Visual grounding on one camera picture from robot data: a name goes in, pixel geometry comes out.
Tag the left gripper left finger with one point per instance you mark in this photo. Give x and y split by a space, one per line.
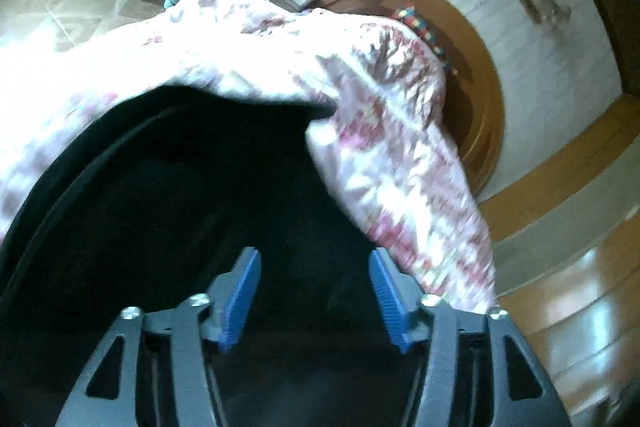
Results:
107 390

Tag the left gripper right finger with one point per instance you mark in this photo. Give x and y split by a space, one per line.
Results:
474 369

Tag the black pants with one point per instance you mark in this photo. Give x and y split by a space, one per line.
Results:
145 208

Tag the wooden wardrobe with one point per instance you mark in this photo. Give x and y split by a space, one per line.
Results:
567 254

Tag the floral rose bedspread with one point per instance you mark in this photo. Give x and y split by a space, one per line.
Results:
382 151

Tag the wooden curved headboard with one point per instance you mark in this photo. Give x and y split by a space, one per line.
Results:
473 110

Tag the colourful striped pillow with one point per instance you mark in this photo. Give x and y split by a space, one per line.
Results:
409 16

